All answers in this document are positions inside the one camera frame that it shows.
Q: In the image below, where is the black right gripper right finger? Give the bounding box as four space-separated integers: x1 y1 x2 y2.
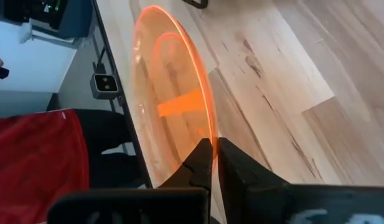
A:
217 138 384 224

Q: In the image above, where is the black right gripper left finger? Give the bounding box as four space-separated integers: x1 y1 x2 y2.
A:
47 138 213 224

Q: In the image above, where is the orange translucent plastic plate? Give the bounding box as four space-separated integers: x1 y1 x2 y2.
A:
129 4 219 189

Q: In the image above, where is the red cloth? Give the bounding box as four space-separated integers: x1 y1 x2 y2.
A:
0 108 149 224

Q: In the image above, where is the dark grey box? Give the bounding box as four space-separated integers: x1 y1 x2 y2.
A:
29 0 95 41

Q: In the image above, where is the white desk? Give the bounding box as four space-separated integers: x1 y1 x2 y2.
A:
0 18 78 94

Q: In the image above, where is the black computer case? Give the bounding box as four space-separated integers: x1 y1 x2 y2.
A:
0 0 68 30

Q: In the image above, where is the small grey table camera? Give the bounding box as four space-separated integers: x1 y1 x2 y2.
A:
90 73 119 100

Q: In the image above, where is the black metal table frame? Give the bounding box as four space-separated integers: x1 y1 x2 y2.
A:
91 0 154 189

